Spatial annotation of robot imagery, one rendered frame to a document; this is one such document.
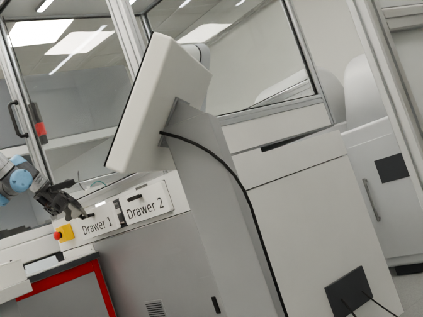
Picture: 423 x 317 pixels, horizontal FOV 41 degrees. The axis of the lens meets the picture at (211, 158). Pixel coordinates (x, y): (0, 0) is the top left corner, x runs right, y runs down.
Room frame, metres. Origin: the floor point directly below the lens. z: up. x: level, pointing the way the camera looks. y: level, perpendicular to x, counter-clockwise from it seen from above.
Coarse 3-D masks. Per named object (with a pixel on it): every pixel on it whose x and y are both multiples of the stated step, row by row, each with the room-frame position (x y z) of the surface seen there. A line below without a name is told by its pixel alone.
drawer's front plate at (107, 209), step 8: (96, 208) 2.25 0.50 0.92; (104, 208) 2.21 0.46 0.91; (112, 208) 2.18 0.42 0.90; (96, 216) 2.27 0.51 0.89; (104, 216) 2.22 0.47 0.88; (112, 216) 2.18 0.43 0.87; (80, 224) 2.37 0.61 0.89; (88, 224) 2.33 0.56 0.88; (96, 224) 2.28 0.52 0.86; (104, 224) 2.24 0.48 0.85; (112, 224) 2.20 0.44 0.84; (88, 232) 2.34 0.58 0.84; (96, 232) 2.30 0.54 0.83; (104, 232) 2.25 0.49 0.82
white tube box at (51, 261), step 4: (52, 256) 2.47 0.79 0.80; (40, 260) 2.37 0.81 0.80; (44, 260) 2.37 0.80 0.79; (48, 260) 2.38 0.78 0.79; (52, 260) 2.38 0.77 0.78; (56, 260) 2.39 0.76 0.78; (28, 264) 2.42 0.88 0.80; (32, 264) 2.35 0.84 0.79; (36, 264) 2.36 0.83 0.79; (40, 264) 2.36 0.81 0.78; (44, 264) 2.37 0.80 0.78; (48, 264) 2.38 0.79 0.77; (52, 264) 2.38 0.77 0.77; (56, 264) 2.39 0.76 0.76; (28, 268) 2.34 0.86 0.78; (32, 268) 2.35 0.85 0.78; (36, 268) 2.36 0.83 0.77; (40, 268) 2.36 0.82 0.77; (44, 268) 2.37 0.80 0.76; (28, 272) 2.34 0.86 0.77; (32, 272) 2.35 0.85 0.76
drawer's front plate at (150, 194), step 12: (132, 192) 2.10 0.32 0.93; (144, 192) 2.05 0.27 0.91; (156, 192) 1.99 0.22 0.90; (168, 192) 1.97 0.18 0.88; (120, 204) 2.18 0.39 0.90; (132, 204) 2.12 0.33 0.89; (144, 204) 2.06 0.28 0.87; (156, 204) 2.01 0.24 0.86; (168, 204) 1.96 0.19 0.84; (144, 216) 2.08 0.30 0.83
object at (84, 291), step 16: (80, 256) 2.40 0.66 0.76; (96, 256) 2.36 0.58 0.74; (48, 272) 2.22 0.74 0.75; (64, 272) 2.27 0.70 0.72; (80, 272) 2.31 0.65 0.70; (96, 272) 2.36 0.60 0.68; (32, 288) 2.17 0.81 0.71; (48, 288) 2.22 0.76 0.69; (64, 288) 2.26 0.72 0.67; (80, 288) 2.30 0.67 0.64; (96, 288) 2.35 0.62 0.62; (32, 304) 2.16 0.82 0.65; (48, 304) 2.20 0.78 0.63; (64, 304) 2.24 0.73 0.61; (80, 304) 2.29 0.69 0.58; (96, 304) 2.33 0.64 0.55
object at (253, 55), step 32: (160, 0) 2.05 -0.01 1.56; (192, 0) 2.16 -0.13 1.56; (224, 0) 2.28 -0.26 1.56; (256, 0) 2.41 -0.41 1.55; (160, 32) 2.01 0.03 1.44; (192, 32) 2.12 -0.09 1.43; (224, 32) 2.23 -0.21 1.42; (256, 32) 2.36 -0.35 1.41; (288, 32) 2.50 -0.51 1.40; (224, 64) 2.19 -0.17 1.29; (256, 64) 2.31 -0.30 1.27; (288, 64) 2.45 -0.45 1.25; (224, 96) 2.15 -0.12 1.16; (256, 96) 2.27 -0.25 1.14; (288, 96) 2.40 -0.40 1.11
